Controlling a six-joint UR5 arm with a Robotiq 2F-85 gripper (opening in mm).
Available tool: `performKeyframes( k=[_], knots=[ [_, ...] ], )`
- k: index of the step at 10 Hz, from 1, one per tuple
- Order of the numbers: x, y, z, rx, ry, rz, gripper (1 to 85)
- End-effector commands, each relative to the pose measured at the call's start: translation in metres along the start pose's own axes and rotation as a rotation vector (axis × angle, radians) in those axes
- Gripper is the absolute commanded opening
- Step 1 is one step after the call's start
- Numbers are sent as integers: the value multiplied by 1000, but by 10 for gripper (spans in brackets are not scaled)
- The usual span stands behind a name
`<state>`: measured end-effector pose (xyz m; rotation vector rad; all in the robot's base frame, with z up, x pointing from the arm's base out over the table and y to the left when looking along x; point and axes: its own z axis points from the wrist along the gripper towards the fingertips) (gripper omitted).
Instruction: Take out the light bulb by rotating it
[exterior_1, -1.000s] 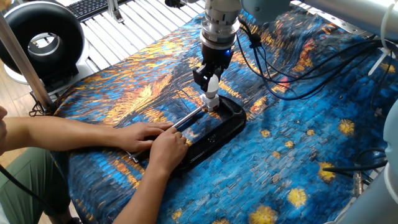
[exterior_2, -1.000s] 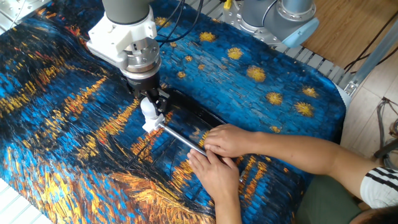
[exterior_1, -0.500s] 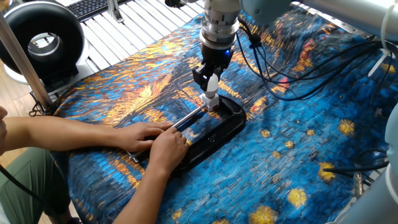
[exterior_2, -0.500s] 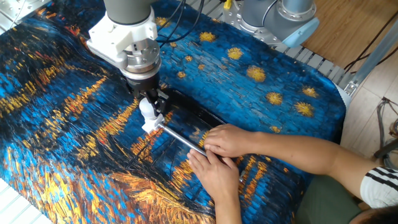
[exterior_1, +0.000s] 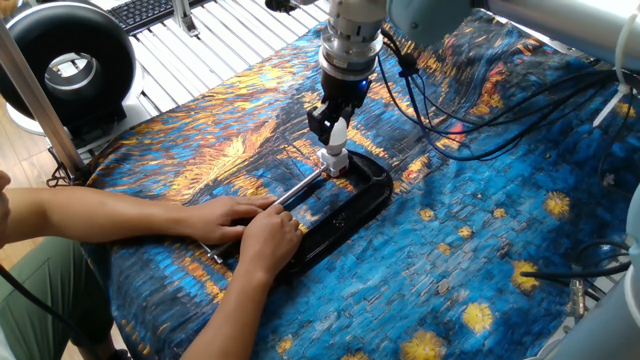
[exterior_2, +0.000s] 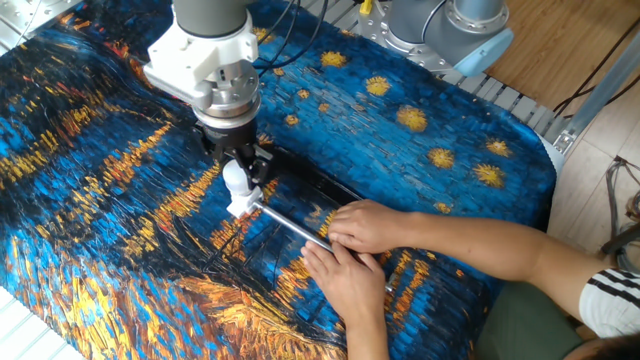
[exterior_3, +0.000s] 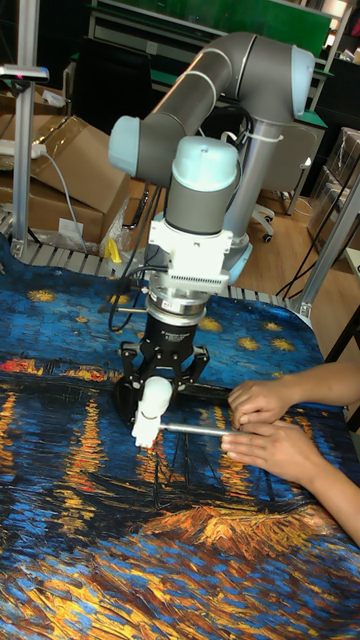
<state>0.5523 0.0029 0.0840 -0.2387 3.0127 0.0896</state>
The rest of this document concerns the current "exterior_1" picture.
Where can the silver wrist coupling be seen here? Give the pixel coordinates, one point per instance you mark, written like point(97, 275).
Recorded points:
point(350, 45)

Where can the person's right forearm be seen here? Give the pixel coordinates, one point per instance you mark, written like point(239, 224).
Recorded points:
point(230, 325)

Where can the green trousers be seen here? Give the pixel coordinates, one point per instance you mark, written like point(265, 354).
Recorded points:
point(35, 290)

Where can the silver upright bracket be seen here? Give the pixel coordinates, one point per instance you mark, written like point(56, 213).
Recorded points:
point(184, 17)

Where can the black knob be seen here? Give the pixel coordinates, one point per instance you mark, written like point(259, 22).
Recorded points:
point(282, 5)

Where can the blue orange painted tablecloth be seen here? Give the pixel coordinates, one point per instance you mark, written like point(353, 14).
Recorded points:
point(450, 210)

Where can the black keyboard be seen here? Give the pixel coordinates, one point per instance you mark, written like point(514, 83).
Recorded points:
point(145, 12)

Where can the person's right hand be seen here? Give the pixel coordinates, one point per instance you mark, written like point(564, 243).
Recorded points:
point(270, 242)

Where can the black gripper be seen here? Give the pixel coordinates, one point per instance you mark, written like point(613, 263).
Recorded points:
point(346, 89)

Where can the aluminium frame post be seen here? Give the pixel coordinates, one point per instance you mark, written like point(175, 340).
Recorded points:
point(35, 95)

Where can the person's left hand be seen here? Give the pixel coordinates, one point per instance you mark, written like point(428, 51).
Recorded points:
point(225, 217)

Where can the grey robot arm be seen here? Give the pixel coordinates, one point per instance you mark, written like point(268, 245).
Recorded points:
point(430, 20)

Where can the black C-clamp silver screw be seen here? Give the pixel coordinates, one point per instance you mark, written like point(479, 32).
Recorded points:
point(350, 215)

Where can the person's left forearm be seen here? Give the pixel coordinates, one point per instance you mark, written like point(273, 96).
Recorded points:
point(100, 215)

